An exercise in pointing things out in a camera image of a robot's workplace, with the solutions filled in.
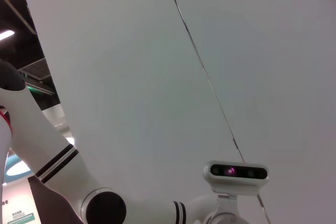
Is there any round blue ring ceiling light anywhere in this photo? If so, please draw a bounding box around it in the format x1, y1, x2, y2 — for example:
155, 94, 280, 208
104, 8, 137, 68
5, 153, 34, 176

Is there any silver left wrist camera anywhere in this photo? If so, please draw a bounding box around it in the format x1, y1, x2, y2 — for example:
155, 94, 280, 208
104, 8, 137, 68
203, 160, 270, 196

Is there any bright ceiling light strip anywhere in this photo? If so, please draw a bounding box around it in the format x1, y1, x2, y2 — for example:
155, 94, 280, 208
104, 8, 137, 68
0, 30, 15, 41

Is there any green wall sign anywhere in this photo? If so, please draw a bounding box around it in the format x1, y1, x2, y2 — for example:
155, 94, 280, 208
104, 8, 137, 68
0, 210, 36, 224

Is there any dark brown wall panel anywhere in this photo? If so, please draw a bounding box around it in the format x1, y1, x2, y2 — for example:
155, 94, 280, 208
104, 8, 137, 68
27, 175, 82, 224

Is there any ceiling ventilation grille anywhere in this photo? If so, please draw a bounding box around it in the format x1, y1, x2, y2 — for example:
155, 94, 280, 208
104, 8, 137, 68
18, 57, 57, 95

